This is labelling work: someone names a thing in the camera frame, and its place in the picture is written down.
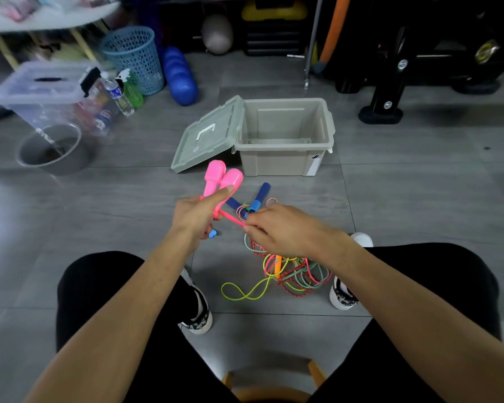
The person's left hand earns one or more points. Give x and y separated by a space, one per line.
195 216

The grey metal bowl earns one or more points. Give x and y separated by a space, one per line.
77 161

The clear plastic lidded bin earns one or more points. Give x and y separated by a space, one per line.
38 100

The light blue mesh basket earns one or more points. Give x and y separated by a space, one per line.
132 58

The wooden stool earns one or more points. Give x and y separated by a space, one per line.
317 371

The white shoe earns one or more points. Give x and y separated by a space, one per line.
340 295
201 321

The black dumbbell rack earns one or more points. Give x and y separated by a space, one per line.
388 92

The clear water bottle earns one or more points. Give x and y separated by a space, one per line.
122 104

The clear plastic bag of items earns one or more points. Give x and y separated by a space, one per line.
17 4

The grey-green box lid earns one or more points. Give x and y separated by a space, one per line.
206 140

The person's right hand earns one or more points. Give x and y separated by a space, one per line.
294 232

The grey plastic storage box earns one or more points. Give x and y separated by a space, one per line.
281 163

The beige exercise ball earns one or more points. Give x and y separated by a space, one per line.
217 34

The person's left forearm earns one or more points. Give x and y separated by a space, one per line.
117 327

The person's right leg black trousers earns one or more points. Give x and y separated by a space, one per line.
453 277

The green spray bottle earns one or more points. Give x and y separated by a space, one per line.
133 96

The black dumbbell gold end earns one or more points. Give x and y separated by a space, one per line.
487 51

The person's leg black trousers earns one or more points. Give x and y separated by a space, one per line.
453 277
88 289

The orange and green foam stick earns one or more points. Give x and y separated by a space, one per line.
334 33

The person's right forearm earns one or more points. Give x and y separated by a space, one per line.
424 323

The white left shoe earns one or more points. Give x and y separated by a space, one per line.
201 321

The white right shoe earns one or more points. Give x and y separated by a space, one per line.
340 295

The person's left leg black trousers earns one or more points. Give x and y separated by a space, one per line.
88 289

